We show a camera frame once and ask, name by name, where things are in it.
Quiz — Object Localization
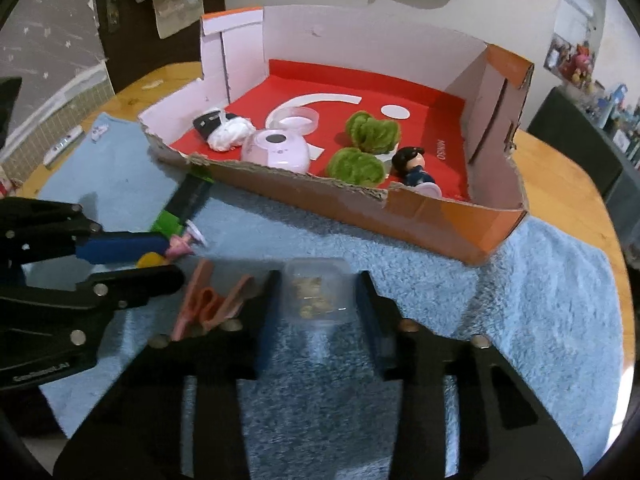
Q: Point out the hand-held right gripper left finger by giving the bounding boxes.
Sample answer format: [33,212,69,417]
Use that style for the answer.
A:
[52,270,281,480]

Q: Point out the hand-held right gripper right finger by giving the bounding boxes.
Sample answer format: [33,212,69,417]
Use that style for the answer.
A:
[356,271,586,480]

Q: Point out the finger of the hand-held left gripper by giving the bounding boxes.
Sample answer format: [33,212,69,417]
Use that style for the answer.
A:
[0,263,186,346]
[0,199,171,267]

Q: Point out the small pink toy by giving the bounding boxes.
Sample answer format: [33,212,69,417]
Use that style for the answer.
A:
[167,220,208,257]

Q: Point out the small clear plastic box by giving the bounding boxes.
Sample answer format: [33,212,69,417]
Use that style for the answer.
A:
[281,257,357,325]

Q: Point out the cardboard box with red inside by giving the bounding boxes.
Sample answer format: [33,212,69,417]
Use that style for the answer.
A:
[138,6,535,267]

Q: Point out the green fuzzy ball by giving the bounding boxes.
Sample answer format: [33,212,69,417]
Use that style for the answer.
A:
[346,111,402,155]
[327,147,386,188]

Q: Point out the pink round mini camera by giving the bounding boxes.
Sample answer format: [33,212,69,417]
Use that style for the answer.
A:
[241,128,312,173]

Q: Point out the round clear white container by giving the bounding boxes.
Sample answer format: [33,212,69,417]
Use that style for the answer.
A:
[265,105,322,136]

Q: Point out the orange hair clip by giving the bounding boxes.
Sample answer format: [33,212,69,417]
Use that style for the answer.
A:
[171,259,256,342]

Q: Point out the black and green packet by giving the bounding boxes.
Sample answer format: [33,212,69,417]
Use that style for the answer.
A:
[150,170,216,238]

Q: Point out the white remote control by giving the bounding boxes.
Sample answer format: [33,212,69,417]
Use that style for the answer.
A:
[42,126,83,167]

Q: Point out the light blue towel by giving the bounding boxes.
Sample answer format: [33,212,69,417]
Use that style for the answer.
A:
[35,112,628,478]

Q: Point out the black and white rolled socks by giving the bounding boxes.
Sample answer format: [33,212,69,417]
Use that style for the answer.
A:
[192,110,253,152]

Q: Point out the dark-haired toy figurine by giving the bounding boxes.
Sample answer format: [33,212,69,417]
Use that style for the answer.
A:
[390,146,442,198]

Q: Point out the dark brown door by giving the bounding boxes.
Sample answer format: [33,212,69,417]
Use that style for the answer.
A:
[92,0,226,93]

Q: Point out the brown paper bag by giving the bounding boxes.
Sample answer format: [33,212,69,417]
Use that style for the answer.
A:
[151,0,206,40]

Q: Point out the table with dark cloth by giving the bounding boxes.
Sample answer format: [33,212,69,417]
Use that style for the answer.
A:
[527,85,640,201]

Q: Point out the row of small desk items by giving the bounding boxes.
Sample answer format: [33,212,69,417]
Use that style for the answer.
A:
[580,82,640,166]

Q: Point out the pink bunny plush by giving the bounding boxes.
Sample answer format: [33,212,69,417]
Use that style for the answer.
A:
[562,42,593,83]

